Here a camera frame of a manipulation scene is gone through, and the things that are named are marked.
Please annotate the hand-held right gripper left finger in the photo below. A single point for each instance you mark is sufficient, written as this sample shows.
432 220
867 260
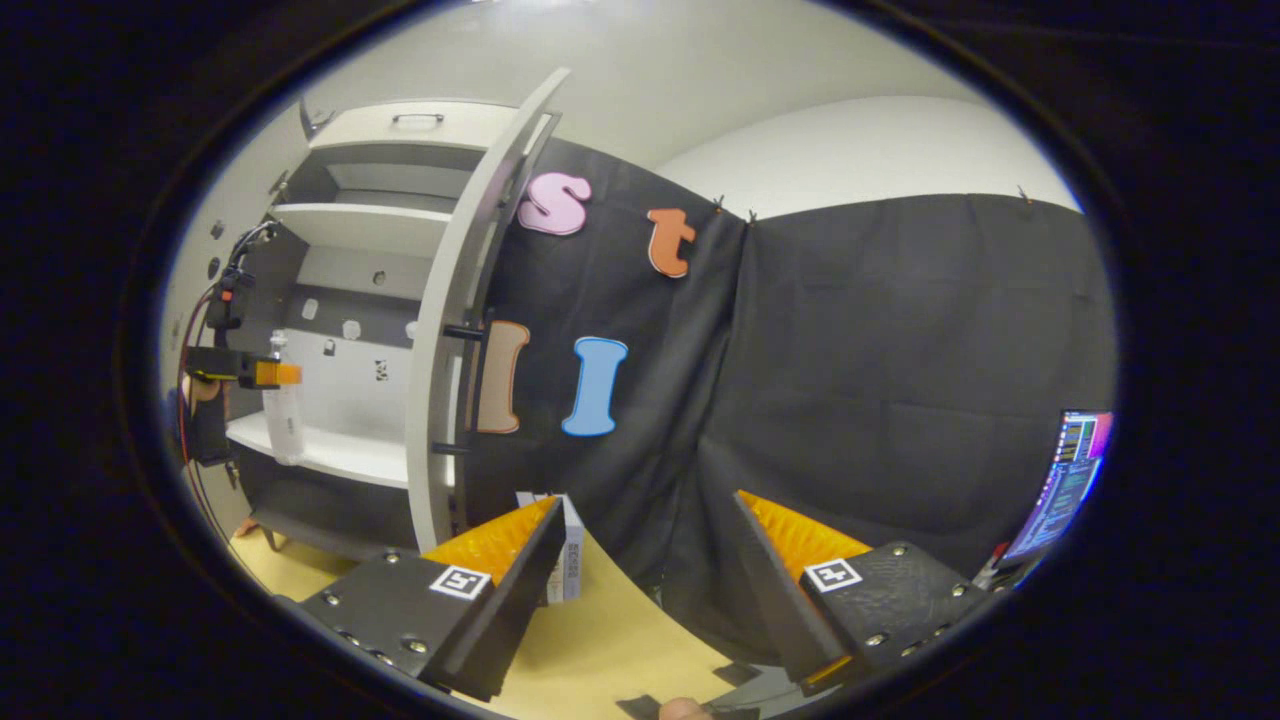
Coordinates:
520 590

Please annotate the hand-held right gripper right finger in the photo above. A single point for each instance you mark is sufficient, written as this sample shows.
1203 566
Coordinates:
775 600

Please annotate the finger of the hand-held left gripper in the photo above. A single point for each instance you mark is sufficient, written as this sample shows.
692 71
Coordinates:
278 374

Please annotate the clear plastic bottle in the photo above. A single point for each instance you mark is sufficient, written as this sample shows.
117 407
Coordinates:
285 430

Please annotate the grey cabinet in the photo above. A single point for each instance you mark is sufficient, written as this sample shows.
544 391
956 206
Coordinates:
330 515

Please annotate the grey door with cat sticker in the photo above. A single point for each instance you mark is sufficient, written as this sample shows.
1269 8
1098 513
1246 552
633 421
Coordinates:
430 400

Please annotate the metal door hinge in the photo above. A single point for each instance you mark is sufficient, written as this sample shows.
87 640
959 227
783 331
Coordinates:
280 185

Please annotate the white cardboard box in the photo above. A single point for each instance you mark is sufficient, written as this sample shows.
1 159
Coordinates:
570 550

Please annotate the black backdrop cloth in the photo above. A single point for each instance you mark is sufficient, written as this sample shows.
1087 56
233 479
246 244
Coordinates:
850 400

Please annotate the computer monitor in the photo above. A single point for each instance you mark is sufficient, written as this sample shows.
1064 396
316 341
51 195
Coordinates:
1065 480

